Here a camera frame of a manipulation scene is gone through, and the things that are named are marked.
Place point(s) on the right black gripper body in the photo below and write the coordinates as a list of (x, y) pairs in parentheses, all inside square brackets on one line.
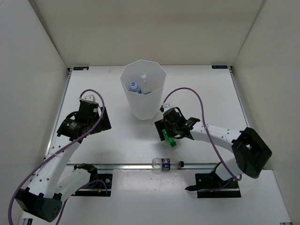
[(173, 127)]

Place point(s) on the dark corner label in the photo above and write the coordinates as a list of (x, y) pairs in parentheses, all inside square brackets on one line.
[(80, 68), (219, 67)]

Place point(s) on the right dark corner label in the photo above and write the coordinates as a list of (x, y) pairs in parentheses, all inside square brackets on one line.
[(219, 67)]

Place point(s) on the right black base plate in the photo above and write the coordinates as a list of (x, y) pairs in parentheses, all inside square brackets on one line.
[(209, 185)]

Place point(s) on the Pepsi label clear bottle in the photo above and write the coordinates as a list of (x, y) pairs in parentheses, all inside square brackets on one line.
[(166, 164)]

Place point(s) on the green plastic bottle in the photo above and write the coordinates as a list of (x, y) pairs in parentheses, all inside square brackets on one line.
[(168, 139)]

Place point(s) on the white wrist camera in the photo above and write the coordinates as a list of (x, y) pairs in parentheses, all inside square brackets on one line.
[(89, 98), (164, 107)]

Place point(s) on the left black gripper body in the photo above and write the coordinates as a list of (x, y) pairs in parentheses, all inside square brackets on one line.
[(94, 120)]

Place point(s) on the left dark corner label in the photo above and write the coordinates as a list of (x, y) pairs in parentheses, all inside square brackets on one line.
[(80, 68)]

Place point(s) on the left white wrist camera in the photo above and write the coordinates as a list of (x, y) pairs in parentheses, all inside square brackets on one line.
[(89, 98)]

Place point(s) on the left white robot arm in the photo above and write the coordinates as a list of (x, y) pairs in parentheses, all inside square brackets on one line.
[(45, 195)]

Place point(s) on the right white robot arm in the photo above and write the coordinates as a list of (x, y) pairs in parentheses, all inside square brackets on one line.
[(250, 152)]

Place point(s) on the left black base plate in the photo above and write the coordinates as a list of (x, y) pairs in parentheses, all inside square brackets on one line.
[(97, 189)]

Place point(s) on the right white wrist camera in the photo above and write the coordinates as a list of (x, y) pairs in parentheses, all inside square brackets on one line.
[(164, 107)]

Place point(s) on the blue label clear bottle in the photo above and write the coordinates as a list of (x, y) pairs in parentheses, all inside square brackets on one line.
[(134, 88)]

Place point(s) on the aluminium table rail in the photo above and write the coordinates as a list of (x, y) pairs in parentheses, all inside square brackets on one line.
[(187, 166)]

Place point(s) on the white octagonal plastic bin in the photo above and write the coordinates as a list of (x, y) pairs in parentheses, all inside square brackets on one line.
[(144, 107)]

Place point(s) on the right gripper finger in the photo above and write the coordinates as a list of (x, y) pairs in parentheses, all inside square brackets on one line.
[(160, 126), (177, 136)]

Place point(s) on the green label clear bottle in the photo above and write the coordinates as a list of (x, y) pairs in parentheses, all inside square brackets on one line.
[(145, 86)]

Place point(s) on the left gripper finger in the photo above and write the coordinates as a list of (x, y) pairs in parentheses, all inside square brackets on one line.
[(99, 129), (105, 122)]

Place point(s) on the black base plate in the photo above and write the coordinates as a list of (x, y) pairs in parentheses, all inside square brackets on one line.
[(97, 189), (209, 185)]

